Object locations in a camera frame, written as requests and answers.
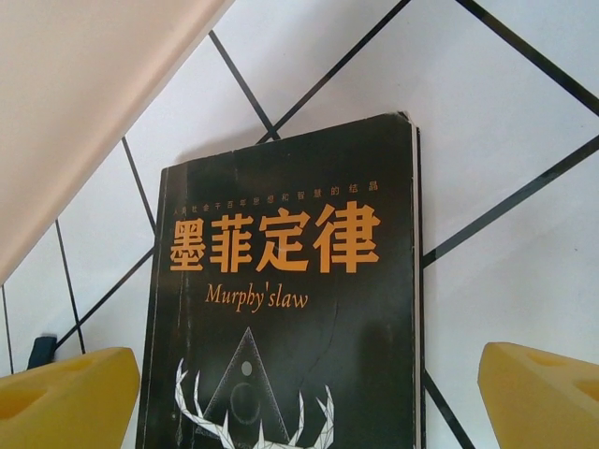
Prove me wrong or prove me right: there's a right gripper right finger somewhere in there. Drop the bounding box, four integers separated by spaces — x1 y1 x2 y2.
476 340 599 449

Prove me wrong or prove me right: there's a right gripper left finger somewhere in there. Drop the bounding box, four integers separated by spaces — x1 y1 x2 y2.
0 345 142 449

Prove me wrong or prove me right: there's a black Murphy's law book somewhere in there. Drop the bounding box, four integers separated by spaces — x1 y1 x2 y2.
135 110 430 449

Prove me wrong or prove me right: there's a navy blue backpack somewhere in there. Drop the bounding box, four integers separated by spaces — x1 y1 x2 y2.
27 333 58 371

